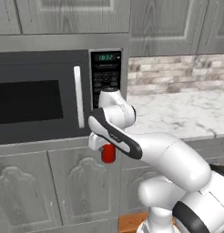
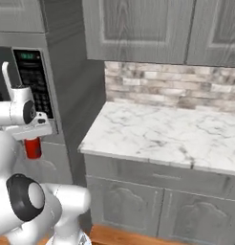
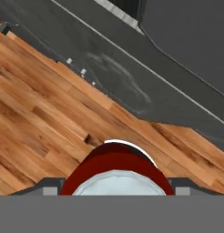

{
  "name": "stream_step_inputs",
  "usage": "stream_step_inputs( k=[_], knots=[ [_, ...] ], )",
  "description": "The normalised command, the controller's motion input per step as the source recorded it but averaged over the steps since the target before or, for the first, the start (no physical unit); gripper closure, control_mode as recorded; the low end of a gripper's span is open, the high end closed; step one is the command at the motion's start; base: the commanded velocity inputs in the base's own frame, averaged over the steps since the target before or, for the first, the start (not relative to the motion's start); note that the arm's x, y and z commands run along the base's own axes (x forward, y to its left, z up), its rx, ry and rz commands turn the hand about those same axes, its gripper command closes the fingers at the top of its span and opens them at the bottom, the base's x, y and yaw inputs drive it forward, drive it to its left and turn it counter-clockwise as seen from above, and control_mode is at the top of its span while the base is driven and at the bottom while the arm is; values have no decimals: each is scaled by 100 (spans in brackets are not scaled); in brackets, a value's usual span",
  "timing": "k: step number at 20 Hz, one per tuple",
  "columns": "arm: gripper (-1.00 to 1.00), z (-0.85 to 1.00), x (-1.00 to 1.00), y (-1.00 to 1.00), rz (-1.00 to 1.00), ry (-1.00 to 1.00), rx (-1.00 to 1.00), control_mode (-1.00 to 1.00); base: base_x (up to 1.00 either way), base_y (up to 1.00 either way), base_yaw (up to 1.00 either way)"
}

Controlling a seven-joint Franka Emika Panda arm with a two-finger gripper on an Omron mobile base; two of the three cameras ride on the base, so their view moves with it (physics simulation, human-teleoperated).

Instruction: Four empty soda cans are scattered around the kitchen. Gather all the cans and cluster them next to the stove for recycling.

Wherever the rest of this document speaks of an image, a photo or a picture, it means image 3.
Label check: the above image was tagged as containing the red soda can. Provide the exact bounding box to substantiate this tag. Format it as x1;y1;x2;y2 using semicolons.
59;138;176;197

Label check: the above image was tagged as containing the dark grey cupboard run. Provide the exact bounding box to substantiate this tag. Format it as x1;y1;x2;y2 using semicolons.
0;0;224;156

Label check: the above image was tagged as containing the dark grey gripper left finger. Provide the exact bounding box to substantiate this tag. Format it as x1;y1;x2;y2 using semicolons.
8;177;67;197

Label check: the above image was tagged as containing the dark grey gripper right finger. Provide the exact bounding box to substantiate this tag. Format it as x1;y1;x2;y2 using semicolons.
166;177;224;197

